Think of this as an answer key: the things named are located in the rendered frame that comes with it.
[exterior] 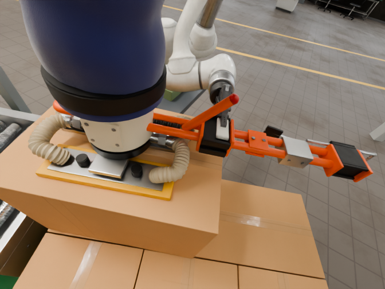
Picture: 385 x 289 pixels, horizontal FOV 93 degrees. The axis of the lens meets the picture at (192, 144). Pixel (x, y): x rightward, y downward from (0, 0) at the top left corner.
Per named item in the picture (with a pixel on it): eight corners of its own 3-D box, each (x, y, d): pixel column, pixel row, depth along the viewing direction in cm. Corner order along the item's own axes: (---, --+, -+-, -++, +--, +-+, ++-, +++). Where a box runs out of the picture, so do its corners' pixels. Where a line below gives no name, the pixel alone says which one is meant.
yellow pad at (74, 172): (37, 176, 46) (26, 166, 42) (61, 147, 52) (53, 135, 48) (169, 202, 47) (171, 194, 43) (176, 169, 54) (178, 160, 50)
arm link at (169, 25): (146, 55, 110) (145, 13, 93) (175, 54, 117) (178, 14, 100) (156, 70, 102) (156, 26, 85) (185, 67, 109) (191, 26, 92)
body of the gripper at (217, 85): (236, 82, 58) (238, 99, 51) (228, 103, 64) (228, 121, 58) (213, 77, 57) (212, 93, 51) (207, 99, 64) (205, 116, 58)
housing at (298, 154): (278, 164, 48) (287, 155, 44) (274, 145, 52) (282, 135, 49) (303, 170, 48) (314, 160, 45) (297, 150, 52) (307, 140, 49)
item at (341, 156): (326, 176, 47) (341, 166, 44) (317, 154, 52) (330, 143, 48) (356, 182, 48) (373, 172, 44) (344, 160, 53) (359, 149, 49)
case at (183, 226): (46, 228, 73) (-31, 180, 42) (96, 151, 99) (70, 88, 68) (192, 259, 74) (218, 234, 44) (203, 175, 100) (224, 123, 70)
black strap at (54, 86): (19, 101, 31) (4, 80, 28) (87, 47, 46) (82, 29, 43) (150, 128, 32) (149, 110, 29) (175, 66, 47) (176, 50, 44)
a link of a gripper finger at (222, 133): (227, 121, 48) (228, 119, 48) (227, 140, 44) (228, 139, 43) (216, 119, 48) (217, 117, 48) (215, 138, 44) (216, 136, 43)
